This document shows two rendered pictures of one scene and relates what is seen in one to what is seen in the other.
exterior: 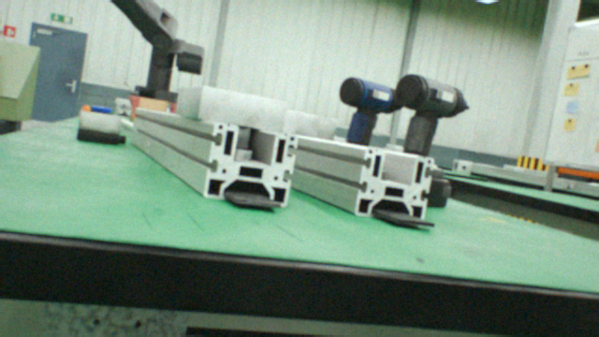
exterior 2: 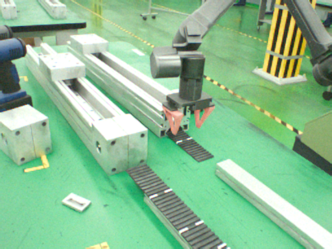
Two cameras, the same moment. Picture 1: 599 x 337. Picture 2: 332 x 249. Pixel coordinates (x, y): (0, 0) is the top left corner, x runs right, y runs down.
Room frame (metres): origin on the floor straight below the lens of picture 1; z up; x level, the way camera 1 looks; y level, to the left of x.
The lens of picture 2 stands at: (2.17, 0.17, 1.22)
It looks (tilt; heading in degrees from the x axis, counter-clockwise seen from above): 28 degrees down; 167
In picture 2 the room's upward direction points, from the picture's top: 4 degrees clockwise
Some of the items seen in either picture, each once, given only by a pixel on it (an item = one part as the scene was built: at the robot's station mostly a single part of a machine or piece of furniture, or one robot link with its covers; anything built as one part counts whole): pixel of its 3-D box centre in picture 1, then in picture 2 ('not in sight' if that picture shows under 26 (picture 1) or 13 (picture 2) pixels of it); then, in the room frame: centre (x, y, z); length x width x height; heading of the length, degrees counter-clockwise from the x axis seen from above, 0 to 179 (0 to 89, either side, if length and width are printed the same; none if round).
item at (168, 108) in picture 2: (164, 112); (179, 117); (1.47, 0.35, 0.86); 0.07 x 0.07 x 0.09; 22
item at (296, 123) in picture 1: (290, 130); (61, 69); (1.12, 0.03, 0.87); 0.16 x 0.11 x 0.07; 22
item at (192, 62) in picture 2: (165, 57); (190, 65); (1.46, 0.37, 1.00); 0.07 x 0.06 x 0.07; 97
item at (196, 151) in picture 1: (185, 140); (113, 75); (1.04, 0.21, 0.82); 0.80 x 0.10 x 0.09; 22
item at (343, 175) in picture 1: (285, 155); (63, 83); (1.12, 0.03, 0.82); 0.80 x 0.10 x 0.09; 22
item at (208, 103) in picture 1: (226, 118); (89, 46); (0.81, 0.11, 0.87); 0.16 x 0.11 x 0.07; 22
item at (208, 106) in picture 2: (143, 109); (195, 113); (1.45, 0.40, 0.86); 0.07 x 0.07 x 0.09; 22
